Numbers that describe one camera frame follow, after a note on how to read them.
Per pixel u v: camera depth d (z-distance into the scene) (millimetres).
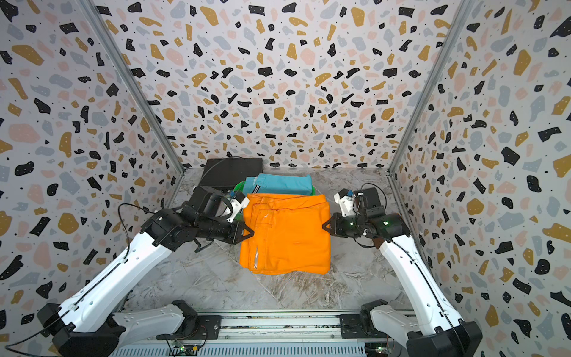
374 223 503
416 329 461
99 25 717
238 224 584
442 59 818
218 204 542
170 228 447
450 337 369
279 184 997
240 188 1010
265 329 748
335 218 627
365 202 551
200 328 731
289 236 706
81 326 367
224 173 1218
